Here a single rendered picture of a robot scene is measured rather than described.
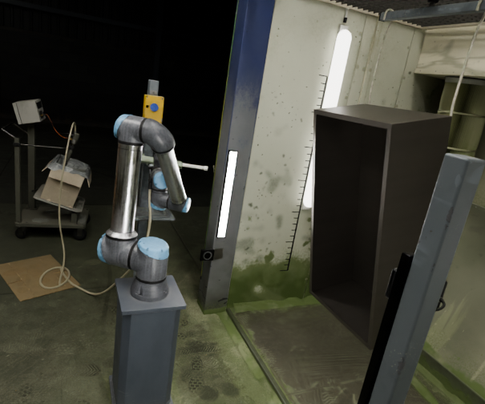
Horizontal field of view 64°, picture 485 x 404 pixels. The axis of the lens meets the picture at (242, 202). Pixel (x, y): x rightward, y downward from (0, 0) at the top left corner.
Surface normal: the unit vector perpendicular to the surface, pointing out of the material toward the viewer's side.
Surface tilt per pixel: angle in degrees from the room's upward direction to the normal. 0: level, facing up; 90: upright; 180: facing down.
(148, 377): 90
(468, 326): 57
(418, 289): 90
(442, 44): 90
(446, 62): 90
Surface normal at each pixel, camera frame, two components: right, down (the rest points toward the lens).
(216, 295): 0.38, 0.33
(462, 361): -0.69, -0.53
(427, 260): -0.91, -0.02
